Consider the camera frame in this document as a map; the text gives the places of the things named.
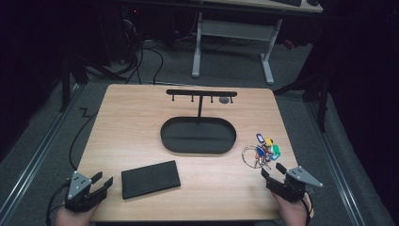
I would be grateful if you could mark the person's right hand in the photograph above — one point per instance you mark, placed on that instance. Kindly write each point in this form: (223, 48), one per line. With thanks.
(293, 213)

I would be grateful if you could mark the grey round disc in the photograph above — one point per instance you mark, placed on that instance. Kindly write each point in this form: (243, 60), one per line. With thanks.
(224, 100)

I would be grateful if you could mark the small red object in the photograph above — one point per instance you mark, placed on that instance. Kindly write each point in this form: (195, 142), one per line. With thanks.
(289, 44)

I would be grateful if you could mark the black computer tower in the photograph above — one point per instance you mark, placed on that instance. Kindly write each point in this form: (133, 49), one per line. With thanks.
(130, 22)

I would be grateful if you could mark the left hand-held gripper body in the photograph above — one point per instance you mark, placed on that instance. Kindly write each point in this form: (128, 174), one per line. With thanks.
(78, 188)

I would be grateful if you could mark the black computer mouse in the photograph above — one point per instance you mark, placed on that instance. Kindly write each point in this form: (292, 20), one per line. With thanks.
(312, 2)

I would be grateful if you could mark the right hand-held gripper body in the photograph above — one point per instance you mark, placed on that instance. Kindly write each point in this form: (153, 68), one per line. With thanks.
(296, 183)

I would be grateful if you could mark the desk with white metal legs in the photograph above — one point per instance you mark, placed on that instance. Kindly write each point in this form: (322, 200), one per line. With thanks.
(238, 29)

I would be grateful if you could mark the metal floor rail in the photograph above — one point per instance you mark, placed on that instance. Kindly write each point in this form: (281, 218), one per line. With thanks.
(340, 175)
(34, 160)

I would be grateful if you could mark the person's left hand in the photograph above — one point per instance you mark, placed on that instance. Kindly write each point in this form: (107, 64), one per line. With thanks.
(73, 219)

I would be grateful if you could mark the black oval tray with hook stand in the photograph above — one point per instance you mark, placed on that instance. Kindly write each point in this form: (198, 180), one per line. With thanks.
(191, 138)

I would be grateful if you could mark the black keyboard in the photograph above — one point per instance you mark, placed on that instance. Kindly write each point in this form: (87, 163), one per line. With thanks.
(287, 2)

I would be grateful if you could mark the black wallet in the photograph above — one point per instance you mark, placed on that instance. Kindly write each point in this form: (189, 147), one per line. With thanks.
(150, 179)

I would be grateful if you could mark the black metal stand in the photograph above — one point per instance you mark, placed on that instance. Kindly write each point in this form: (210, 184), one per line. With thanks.
(65, 84)
(322, 103)

